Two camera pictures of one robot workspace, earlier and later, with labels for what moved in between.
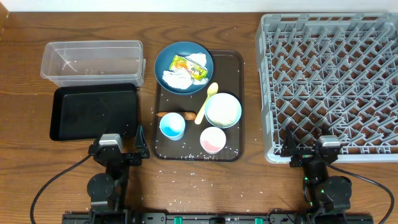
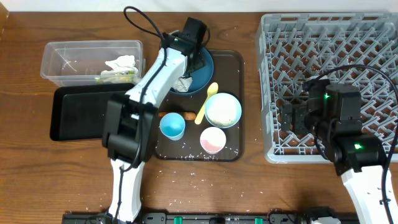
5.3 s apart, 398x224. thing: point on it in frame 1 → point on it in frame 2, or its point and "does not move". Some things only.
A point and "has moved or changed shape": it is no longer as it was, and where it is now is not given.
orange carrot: (188, 116) does not move
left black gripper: (123, 154) → (195, 62)
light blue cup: (173, 126) does not move
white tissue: (199, 58) has moved or changed shape
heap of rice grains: (223, 110) does not move
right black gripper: (305, 156) → (298, 116)
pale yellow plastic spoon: (212, 88) does not move
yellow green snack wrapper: (197, 71) has moved or changed shape
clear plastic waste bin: (92, 62) does not move
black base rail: (212, 218) does not move
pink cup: (212, 139) does not move
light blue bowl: (222, 110) does not move
